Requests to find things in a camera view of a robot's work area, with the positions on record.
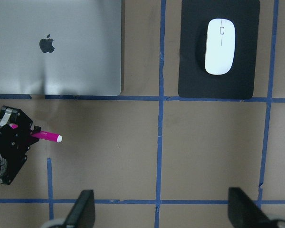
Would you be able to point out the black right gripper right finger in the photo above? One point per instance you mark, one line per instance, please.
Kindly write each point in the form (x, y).
(244, 213)

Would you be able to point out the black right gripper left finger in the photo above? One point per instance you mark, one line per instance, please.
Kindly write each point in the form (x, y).
(81, 215)

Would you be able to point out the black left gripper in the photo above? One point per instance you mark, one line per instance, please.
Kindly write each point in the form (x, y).
(16, 137)

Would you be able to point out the pink highlighter pen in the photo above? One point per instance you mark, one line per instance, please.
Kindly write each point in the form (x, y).
(54, 137)

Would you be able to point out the white computer mouse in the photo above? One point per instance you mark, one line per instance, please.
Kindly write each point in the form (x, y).
(220, 46)

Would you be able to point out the silver laptop notebook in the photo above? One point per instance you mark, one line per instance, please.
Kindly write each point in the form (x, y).
(60, 47)

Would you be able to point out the black mousepad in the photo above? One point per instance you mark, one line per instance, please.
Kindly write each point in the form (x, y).
(238, 82)

